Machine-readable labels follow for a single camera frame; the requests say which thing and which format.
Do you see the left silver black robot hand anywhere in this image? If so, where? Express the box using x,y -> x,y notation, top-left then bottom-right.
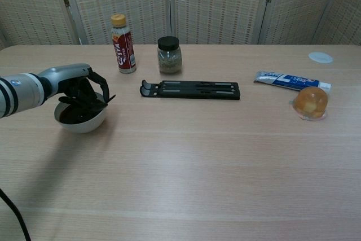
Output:
38,63 -> 111,111

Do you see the cup of dark coffee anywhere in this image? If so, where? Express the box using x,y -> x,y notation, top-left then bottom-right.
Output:
54,91 -> 109,134

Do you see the small red-label bottle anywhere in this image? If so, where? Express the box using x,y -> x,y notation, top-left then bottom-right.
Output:
110,14 -> 137,75

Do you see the glass jar with black lid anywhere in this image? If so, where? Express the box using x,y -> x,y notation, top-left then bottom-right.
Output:
157,36 -> 183,74

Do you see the black folding laptop stand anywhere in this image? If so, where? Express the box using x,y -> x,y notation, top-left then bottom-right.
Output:
139,79 -> 241,101

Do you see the woven folding screen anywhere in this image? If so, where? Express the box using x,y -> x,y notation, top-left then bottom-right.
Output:
0,0 -> 361,46

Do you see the blue white toothpaste tube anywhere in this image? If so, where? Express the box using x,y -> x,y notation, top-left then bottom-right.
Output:
253,71 -> 332,93

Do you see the orange jelly cup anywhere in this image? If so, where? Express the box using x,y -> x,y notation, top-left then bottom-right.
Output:
289,87 -> 330,122

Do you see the white round table grommet cap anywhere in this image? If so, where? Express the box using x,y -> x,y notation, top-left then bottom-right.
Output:
308,51 -> 334,64

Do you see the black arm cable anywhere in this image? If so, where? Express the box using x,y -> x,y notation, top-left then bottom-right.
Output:
0,189 -> 32,241

